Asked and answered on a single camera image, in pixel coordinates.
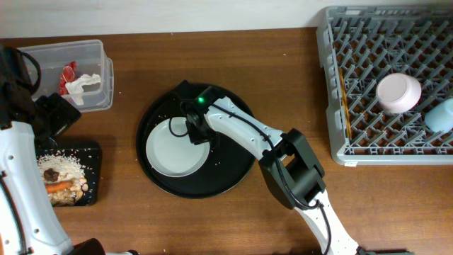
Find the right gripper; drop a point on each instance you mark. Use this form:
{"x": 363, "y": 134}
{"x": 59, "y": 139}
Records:
{"x": 195, "y": 131}

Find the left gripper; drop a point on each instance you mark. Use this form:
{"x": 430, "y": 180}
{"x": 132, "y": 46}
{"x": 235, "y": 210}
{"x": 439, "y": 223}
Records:
{"x": 64, "y": 112}

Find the white tissue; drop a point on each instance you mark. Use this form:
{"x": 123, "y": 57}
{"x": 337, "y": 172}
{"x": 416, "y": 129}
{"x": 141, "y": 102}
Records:
{"x": 76, "y": 88}

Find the white plate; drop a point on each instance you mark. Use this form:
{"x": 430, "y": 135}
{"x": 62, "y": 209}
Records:
{"x": 171, "y": 154}

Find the brown food scrap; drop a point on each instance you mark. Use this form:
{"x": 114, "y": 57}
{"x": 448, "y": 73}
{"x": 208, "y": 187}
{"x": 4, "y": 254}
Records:
{"x": 51, "y": 175}

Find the orange carrot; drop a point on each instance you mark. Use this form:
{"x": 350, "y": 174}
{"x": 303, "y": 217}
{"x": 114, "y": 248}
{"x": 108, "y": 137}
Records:
{"x": 58, "y": 186}

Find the wooden chopstick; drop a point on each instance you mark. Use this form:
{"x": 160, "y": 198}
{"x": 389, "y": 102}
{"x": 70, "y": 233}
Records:
{"x": 345, "y": 103}

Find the white bowl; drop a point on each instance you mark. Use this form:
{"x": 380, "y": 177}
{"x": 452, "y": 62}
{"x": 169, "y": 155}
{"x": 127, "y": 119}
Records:
{"x": 398, "y": 93}

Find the light blue cup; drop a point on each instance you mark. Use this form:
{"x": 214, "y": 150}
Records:
{"x": 440, "y": 117}

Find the red snack wrapper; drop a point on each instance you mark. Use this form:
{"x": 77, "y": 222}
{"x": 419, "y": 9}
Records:
{"x": 68, "y": 75}

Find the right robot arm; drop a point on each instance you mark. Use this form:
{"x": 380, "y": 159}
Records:
{"x": 292, "y": 172}

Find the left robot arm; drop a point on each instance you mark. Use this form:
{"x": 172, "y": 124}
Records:
{"x": 28, "y": 222}

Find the grey dishwasher rack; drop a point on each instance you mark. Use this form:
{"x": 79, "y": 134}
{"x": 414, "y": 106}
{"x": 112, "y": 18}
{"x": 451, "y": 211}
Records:
{"x": 369, "y": 43}

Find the clear plastic bin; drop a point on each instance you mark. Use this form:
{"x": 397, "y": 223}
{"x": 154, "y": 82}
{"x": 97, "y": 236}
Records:
{"x": 90, "y": 58}

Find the rice and peanut shells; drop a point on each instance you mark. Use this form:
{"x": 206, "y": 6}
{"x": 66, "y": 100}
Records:
{"x": 70, "y": 169}

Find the black rectangular tray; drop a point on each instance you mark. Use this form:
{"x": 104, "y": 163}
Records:
{"x": 90, "y": 155}

